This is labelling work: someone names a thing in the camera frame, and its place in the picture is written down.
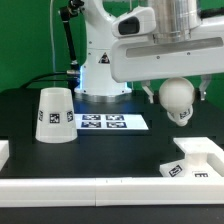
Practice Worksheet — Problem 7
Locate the white lamp base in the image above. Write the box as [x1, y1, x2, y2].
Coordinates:
[159, 137, 224, 178]

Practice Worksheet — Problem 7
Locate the white lamp bulb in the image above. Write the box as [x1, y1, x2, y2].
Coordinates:
[159, 77, 195, 126]

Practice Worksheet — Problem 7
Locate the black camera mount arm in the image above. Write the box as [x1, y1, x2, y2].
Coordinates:
[59, 0, 84, 71]

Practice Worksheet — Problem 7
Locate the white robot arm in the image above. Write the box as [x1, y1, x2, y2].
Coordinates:
[75, 0, 224, 102]

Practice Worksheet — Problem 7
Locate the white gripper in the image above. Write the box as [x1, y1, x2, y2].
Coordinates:
[110, 16, 224, 104]

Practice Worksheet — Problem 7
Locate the white lamp shade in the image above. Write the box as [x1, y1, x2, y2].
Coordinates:
[36, 87, 78, 143]

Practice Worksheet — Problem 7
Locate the white rail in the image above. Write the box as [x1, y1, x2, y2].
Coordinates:
[0, 178, 224, 207]
[0, 140, 9, 171]
[207, 154, 224, 177]

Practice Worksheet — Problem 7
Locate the white cable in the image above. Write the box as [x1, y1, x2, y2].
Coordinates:
[49, 0, 57, 88]

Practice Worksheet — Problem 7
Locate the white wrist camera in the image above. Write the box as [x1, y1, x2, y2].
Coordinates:
[111, 6, 156, 38]

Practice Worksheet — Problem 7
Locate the white front rail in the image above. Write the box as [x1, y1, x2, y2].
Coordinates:
[0, 178, 224, 207]

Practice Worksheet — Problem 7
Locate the white left rail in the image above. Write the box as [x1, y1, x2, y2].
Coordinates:
[0, 140, 9, 171]

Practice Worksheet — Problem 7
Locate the white right rail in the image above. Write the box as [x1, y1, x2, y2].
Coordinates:
[207, 154, 224, 177]

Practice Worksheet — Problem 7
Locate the white marker sheet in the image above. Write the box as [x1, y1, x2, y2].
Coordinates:
[75, 114, 148, 130]

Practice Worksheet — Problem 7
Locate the black cable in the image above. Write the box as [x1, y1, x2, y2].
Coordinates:
[19, 70, 81, 89]

